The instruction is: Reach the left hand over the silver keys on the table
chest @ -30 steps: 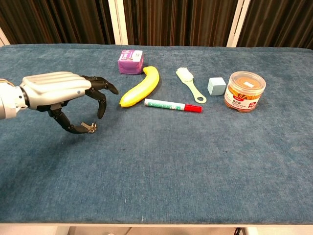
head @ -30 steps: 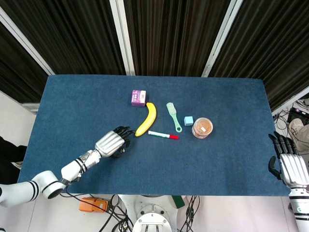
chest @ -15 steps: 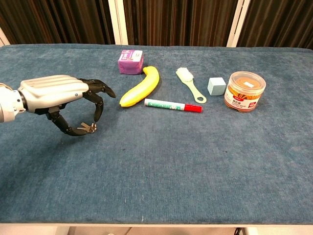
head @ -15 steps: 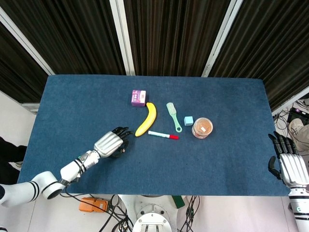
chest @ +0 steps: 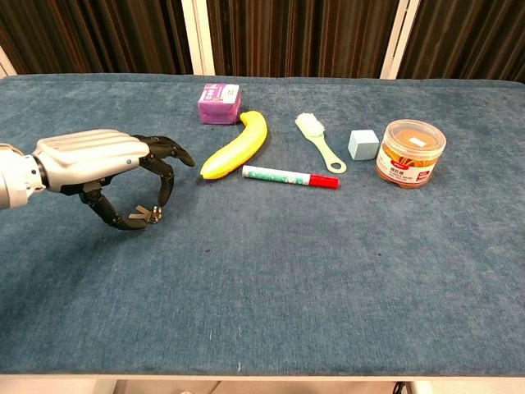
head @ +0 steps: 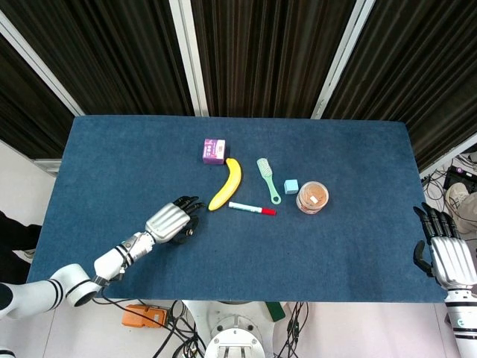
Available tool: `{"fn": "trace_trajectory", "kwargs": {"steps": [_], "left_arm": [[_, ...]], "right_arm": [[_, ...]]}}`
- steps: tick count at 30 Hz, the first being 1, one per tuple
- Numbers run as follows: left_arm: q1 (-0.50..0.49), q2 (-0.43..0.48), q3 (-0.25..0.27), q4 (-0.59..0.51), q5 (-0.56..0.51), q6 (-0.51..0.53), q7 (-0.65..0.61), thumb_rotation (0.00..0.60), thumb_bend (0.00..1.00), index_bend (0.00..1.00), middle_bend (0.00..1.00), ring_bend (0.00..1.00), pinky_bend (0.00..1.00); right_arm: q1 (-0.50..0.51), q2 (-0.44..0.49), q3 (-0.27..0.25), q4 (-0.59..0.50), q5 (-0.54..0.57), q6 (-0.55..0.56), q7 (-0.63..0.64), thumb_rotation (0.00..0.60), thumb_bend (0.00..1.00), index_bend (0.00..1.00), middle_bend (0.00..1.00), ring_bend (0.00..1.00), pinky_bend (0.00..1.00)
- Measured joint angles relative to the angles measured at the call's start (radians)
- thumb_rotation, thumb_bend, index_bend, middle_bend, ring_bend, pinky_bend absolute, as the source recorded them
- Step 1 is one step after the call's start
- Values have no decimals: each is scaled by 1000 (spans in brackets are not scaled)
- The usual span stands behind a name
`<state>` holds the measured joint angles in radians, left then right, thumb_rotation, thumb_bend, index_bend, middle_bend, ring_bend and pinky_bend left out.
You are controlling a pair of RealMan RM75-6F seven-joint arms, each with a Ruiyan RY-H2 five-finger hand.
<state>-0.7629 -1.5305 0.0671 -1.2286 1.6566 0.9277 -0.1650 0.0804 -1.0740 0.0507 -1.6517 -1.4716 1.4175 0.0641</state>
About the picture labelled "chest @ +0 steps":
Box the green brush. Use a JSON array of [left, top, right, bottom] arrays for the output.
[[294, 112, 348, 175]]

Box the white curtain frame post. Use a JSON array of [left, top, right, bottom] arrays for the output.
[[180, 0, 216, 76], [0, 44, 18, 80], [379, 0, 412, 80]]

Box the blue table cloth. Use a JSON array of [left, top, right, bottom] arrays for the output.
[[0, 73, 525, 377]]

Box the purple tissue pack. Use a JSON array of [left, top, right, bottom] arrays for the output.
[[197, 83, 242, 126]]

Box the clear jar of rubber bands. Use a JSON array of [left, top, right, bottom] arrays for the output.
[[375, 118, 447, 190]]

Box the light blue cube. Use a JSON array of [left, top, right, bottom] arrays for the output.
[[348, 129, 380, 162]]

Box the red capped marker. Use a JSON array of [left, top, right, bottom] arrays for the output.
[[241, 164, 340, 190]]

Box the yellow banana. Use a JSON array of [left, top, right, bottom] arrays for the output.
[[199, 110, 268, 181]]

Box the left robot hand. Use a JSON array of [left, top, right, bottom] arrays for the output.
[[31, 129, 196, 231]]

